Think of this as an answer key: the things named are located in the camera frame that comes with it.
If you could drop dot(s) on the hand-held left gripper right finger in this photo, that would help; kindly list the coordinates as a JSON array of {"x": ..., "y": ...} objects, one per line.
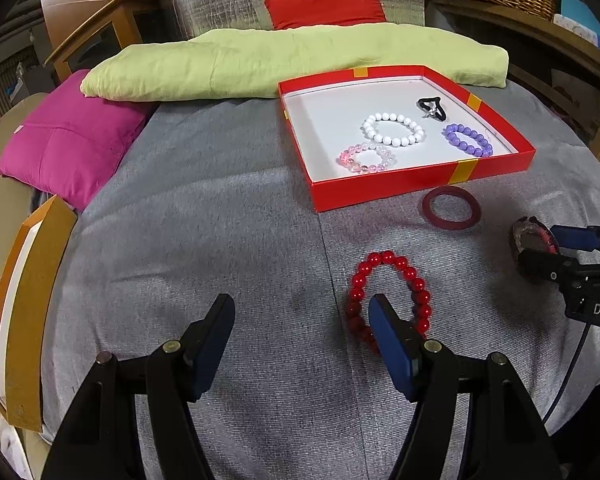
[{"x": 387, "y": 340}]

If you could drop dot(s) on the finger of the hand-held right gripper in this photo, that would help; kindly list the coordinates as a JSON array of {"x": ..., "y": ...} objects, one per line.
[
  {"x": 542, "y": 261},
  {"x": 575, "y": 237}
]

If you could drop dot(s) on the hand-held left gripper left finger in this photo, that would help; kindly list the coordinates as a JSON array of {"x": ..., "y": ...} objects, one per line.
[{"x": 207, "y": 355}]

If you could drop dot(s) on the dark red bangle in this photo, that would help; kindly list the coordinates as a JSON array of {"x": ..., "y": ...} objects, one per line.
[{"x": 430, "y": 215}]

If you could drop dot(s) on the red cardboard box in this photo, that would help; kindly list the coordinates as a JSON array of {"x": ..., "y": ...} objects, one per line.
[{"x": 380, "y": 192}]

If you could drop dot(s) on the grey blanket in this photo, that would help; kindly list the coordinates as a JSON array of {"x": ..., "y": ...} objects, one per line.
[{"x": 205, "y": 235}]

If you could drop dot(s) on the orange box lid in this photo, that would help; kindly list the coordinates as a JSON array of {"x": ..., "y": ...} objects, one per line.
[{"x": 35, "y": 310}]

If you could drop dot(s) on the white patterned box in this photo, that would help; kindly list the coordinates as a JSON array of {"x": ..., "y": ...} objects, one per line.
[{"x": 575, "y": 27}]

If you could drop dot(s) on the wooden shelf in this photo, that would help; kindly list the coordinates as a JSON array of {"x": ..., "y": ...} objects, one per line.
[{"x": 530, "y": 30}]

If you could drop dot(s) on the blue card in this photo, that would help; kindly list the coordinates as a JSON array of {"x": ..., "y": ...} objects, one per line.
[{"x": 577, "y": 10}]

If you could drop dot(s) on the magenta pillow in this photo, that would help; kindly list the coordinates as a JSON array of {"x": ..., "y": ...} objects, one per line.
[{"x": 70, "y": 145}]

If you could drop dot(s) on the green blanket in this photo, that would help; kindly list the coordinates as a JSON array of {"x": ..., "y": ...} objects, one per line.
[{"x": 230, "y": 65}]

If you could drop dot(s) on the red cushion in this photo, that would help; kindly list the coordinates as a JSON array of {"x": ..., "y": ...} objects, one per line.
[{"x": 325, "y": 5}]

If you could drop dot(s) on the dark wicker cabinet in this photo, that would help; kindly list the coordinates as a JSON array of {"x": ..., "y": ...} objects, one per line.
[{"x": 5, "y": 80}]

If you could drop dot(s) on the silver foil panel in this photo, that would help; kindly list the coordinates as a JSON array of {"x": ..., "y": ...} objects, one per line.
[{"x": 220, "y": 0}]

